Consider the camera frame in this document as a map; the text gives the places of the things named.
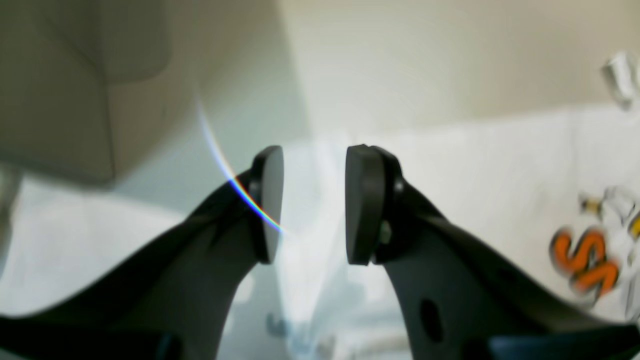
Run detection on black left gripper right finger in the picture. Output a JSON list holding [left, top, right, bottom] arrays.
[[345, 145, 639, 360]]

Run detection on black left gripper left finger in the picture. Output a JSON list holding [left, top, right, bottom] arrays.
[[1, 145, 284, 360]]

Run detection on white graphic t-shirt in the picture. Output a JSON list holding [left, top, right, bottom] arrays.
[[266, 105, 639, 360]]

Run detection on beige partition panel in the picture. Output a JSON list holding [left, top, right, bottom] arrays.
[[0, 0, 176, 186]]

